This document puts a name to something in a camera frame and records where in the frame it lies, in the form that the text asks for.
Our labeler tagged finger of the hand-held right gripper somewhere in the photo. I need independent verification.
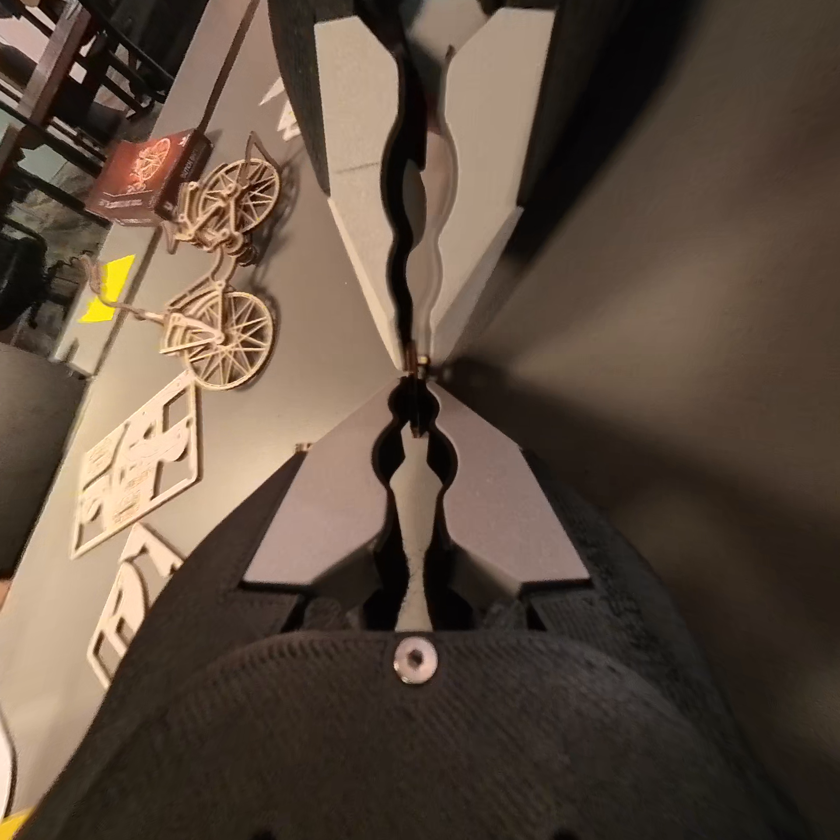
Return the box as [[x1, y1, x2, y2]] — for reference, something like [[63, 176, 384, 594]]
[[423, 7, 557, 365], [314, 13, 424, 371]]

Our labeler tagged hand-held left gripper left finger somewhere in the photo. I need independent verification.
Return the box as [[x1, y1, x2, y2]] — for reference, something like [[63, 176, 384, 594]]
[[241, 379, 413, 630]]

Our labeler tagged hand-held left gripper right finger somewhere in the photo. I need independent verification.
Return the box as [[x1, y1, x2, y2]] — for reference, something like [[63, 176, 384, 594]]
[[417, 379, 590, 627]]

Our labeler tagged wooden bicycle model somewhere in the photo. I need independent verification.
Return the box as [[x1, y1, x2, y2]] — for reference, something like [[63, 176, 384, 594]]
[[82, 131, 284, 395]]

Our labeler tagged wooden sheet with large cutouts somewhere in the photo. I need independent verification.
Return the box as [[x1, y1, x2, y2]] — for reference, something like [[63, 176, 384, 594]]
[[87, 523, 186, 690]]

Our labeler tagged wooden sheet with arch cutout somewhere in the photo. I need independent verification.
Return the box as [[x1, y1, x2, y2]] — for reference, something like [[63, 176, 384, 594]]
[[69, 371, 200, 560]]

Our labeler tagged red cardboard box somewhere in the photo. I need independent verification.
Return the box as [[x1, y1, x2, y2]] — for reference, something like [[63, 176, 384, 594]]
[[84, 128, 212, 227]]

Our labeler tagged yellow sticky note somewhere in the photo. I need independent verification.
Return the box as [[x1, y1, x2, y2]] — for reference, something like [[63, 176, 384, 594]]
[[79, 254, 137, 324]]

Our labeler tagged dark wooden furniture frame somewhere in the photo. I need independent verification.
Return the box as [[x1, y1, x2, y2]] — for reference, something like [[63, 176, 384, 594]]
[[0, 0, 175, 142]]

